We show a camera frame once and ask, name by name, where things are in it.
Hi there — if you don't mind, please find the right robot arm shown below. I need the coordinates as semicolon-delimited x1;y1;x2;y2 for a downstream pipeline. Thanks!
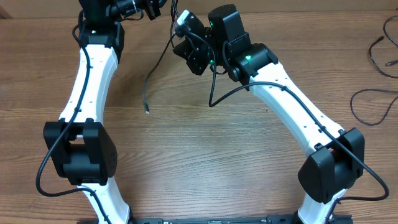
174;4;365;223

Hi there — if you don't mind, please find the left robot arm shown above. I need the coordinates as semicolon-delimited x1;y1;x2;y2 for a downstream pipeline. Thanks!
35;1;165;223

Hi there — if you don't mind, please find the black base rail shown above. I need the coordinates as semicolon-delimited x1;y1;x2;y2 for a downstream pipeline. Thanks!
77;213;354;224

